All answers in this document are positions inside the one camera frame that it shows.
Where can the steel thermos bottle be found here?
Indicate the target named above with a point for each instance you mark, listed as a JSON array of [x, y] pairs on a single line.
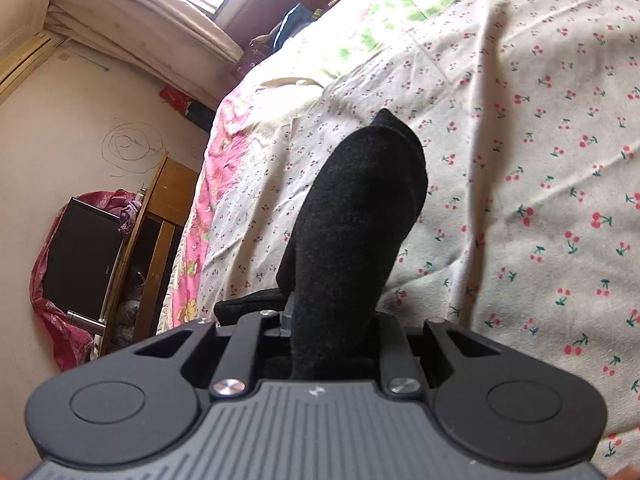
[[85, 320]]

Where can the dark bag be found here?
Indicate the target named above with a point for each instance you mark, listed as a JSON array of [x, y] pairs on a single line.
[[201, 117]]

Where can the black television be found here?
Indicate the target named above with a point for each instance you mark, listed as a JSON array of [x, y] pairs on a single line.
[[82, 255]]

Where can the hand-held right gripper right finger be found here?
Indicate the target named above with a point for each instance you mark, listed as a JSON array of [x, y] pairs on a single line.
[[396, 355]]

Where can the beige curtain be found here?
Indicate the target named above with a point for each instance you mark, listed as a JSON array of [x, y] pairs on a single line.
[[150, 25]]

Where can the black sock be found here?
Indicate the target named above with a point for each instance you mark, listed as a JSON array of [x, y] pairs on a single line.
[[350, 220]]

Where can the wooden television cabinet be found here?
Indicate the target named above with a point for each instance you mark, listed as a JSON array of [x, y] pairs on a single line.
[[165, 195]]

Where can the red bag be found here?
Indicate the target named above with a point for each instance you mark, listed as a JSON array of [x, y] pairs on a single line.
[[174, 100]]

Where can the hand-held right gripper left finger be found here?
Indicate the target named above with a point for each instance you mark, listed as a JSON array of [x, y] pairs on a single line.
[[245, 352]]

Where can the dark patterned cloth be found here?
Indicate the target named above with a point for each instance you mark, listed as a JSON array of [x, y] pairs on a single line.
[[255, 55]]

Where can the blue garment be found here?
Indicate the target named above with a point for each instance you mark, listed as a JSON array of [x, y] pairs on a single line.
[[292, 22]]

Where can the purple cloth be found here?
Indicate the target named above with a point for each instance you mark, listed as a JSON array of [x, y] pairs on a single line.
[[131, 216]]

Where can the grey cloth bundle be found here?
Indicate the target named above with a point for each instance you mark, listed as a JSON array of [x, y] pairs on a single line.
[[131, 305]]

